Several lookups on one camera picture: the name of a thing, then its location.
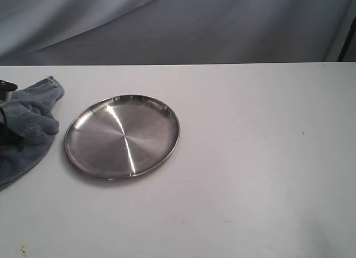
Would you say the grey-blue fleece towel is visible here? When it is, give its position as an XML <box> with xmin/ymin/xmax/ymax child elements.
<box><xmin>1</xmin><ymin>76</ymin><xmax>65</xmax><ymax>190</ymax></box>

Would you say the grey backdrop curtain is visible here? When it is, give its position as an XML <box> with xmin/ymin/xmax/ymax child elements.
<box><xmin>1</xmin><ymin>0</ymin><xmax>355</xmax><ymax>66</ymax></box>

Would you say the round stainless steel plate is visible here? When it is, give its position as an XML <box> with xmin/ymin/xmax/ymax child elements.
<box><xmin>64</xmin><ymin>95</ymin><xmax>180</xmax><ymax>180</ymax></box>

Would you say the black metal frame post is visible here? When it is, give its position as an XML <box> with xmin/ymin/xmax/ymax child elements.
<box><xmin>337</xmin><ymin>8</ymin><xmax>355</xmax><ymax>62</ymax></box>

